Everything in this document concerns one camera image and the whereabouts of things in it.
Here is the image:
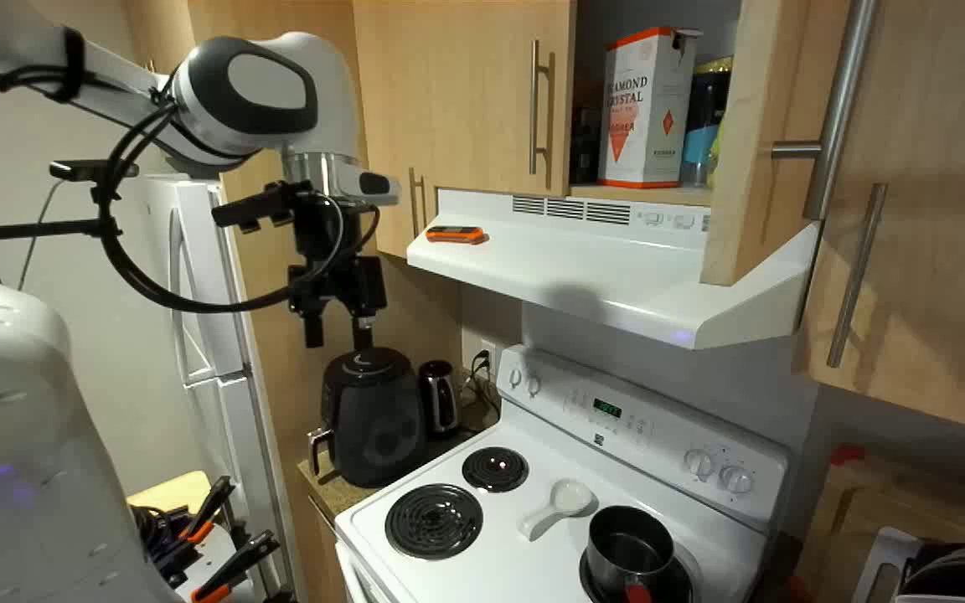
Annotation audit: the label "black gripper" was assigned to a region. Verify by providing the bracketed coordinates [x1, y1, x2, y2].
[284, 201, 389, 360]

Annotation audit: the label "light wooden cabinet door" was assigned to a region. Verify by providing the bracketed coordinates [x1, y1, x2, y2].
[427, 0, 577, 201]
[700, 0, 858, 293]

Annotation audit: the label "steel bar cabinet handle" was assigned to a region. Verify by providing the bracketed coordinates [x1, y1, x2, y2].
[402, 165, 433, 243]
[824, 182, 894, 371]
[526, 36, 558, 192]
[768, 0, 882, 224]

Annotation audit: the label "small wooden cabinet door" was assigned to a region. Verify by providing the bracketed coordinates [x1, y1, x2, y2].
[111, 0, 201, 70]

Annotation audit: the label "black steel mug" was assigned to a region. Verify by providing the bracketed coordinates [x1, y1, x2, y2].
[416, 356, 466, 444]

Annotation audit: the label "white refrigerator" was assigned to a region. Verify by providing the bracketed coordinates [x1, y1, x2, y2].
[125, 165, 297, 603]

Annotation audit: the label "orange black handheld device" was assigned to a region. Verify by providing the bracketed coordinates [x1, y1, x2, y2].
[422, 222, 493, 249]

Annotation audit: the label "small black coil burner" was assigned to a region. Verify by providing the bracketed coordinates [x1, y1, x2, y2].
[460, 444, 534, 497]

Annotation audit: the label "black orange clamp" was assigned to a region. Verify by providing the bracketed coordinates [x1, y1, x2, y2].
[156, 474, 242, 565]
[183, 530, 284, 603]

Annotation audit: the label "white range hood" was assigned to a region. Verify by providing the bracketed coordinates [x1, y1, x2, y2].
[402, 184, 824, 356]

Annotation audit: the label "white spoon rest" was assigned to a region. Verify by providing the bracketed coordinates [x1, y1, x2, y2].
[521, 477, 602, 546]

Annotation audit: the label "white electric stove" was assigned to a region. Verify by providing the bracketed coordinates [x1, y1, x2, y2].
[328, 343, 795, 603]

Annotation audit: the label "black mounting rod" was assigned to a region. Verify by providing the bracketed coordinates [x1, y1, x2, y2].
[0, 214, 122, 249]

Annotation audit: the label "black pot on stove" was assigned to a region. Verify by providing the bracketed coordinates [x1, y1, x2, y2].
[582, 502, 681, 603]

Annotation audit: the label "red white carton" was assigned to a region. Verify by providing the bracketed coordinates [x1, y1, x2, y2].
[595, 25, 700, 192]

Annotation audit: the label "white plastic cutting board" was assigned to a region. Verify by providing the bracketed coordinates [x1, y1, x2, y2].
[851, 522, 925, 603]

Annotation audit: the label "wooden cutting board orange corners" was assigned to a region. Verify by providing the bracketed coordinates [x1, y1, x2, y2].
[815, 444, 965, 603]

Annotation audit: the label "white wall outlet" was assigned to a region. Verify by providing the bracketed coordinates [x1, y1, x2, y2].
[460, 333, 507, 393]

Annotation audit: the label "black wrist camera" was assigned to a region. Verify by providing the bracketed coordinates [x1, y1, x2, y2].
[210, 182, 297, 235]

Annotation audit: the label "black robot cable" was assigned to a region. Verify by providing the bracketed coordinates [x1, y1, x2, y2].
[0, 29, 382, 319]

